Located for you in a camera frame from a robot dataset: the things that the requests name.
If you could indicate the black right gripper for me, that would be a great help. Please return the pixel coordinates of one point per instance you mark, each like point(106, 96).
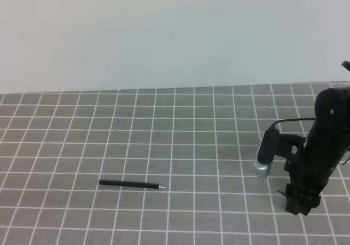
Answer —
point(310, 161)

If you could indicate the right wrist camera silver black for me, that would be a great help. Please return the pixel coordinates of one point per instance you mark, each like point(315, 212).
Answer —
point(266, 153)

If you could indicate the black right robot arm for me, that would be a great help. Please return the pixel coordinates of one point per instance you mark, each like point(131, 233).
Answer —
point(332, 103)

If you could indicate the black pen silver tip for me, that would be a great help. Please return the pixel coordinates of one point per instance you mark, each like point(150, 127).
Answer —
point(143, 185)

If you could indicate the grey grid tablecloth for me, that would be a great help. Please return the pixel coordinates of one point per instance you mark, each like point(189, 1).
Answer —
point(200, 142)

